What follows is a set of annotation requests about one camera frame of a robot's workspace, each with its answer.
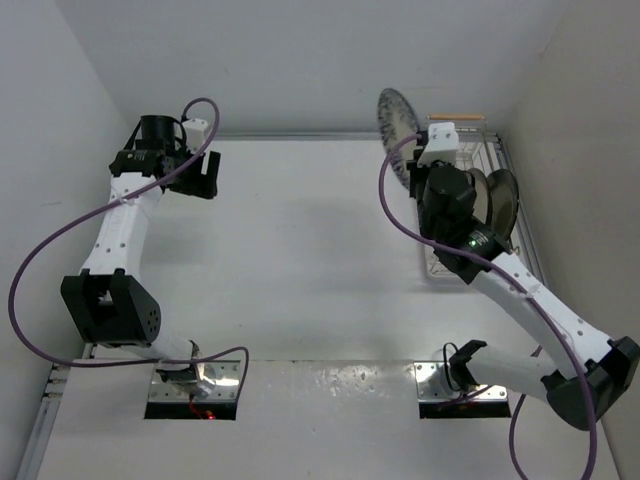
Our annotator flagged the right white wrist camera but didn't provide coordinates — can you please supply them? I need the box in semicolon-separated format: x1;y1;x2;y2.
417;122;459;167

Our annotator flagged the white wire dish rack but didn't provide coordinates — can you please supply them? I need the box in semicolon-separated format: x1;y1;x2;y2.
407;114;519;260

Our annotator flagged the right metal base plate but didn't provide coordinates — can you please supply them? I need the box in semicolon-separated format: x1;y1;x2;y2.
413;361;508;405

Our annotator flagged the metal base plate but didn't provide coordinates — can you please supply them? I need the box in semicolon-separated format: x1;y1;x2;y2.
148;360;243;403
413;361;508;405

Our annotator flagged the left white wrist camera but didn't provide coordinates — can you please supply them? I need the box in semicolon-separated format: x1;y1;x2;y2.
177;118;211;152

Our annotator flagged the purple cable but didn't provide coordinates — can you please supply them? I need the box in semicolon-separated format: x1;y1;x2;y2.
378;133;599;480
7;97;250;391

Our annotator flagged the blue floral white plate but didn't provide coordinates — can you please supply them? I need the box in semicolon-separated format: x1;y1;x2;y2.
377;88;421;189

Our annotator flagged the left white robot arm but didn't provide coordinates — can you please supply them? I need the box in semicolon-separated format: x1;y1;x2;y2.
61;115;221;386

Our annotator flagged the silver rimmed cream plate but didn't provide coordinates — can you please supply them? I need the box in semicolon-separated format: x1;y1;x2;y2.
466;168;493;224

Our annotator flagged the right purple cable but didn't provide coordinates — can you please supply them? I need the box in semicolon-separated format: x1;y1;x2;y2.
378;133;599;480

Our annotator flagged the black checkered rim plate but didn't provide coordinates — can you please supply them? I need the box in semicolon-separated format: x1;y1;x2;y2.
487;169;520;242

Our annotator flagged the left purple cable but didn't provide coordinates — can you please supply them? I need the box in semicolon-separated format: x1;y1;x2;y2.
7;97;250;391

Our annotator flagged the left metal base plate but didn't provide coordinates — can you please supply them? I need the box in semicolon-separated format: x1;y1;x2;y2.
148;360;243;403

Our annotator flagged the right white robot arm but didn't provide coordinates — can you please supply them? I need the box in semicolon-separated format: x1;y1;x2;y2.
408;161;639;431

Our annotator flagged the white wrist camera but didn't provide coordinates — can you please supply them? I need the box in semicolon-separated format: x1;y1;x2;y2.
177;118;211;152
417;122;459;167

